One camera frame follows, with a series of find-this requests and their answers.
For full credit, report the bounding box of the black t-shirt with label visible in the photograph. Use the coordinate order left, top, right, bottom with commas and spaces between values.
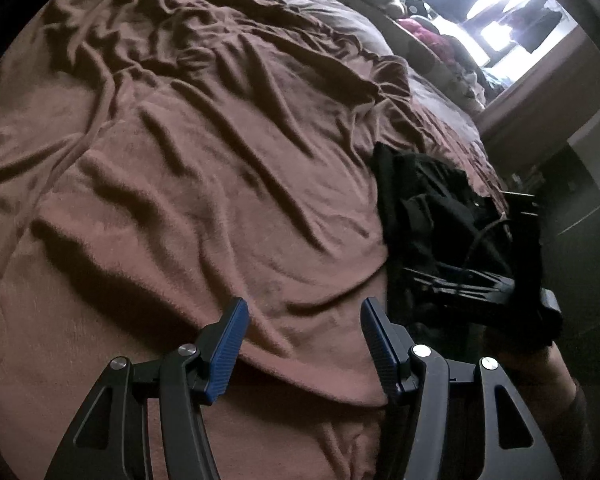
370, 143, 553, 358

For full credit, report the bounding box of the patterned pillow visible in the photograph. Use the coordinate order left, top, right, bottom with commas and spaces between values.
377, 14, 489, 116

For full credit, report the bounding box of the brown wrinkled blanket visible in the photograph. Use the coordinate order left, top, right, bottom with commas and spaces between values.
0, 0, 502, 479

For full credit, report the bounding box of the pink plush toy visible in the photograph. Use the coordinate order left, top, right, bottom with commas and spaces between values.
398, 18, 454, 60

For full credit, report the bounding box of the grey bed sheet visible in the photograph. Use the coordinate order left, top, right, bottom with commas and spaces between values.
258, 0, 487, 126

